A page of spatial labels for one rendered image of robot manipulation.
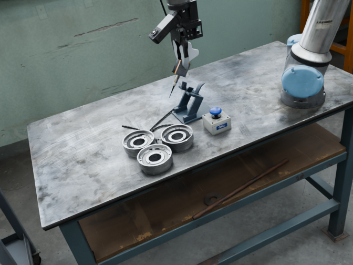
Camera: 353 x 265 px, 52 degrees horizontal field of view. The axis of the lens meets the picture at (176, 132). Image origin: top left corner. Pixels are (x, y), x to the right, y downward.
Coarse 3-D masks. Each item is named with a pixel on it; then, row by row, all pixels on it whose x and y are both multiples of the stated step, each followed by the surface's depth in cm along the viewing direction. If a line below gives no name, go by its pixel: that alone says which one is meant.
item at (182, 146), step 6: (174, 126) 119; (180, 126) 119; (186, 126) 118; (162, 132) 117; (174, 132) 118; (180, 132) 117; (192, 132) 114; (162, 138) 114; (174, 138) 118; (180, 138) 119; (192, 138) 114; (162, 144) 115; (168, 144) 112; (174, 144) 111; (180, 144) 111; (186, 144) 112; (174, 150) 113; (180, 150) 113
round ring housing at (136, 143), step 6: (132, 132) 120; (138, 132) 120; (144, 132) 120; (150, 132) 118; (126, 138) 118; (138, 138) 118; (144, 138) 117; (126, 144) 116; (132, 144) 116; (138, 144) 119; (144, 144) 115; (150, 144) 113; (126, 150) 114; (132, 150) 112; (138, 150) 112; (132, 156) 115
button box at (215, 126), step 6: (210, 114) 120; (222, 114) 119; (204, 120) 120; (210, 120) 117; (216, 120) 117; (222, 120) 116; (228, 120) 117; (204, 126) 122; (210, 126) 117; (216, 126) 116; (222, 126) 117; (228, 126) 118; (210, 132) 119; (216, 132) 118
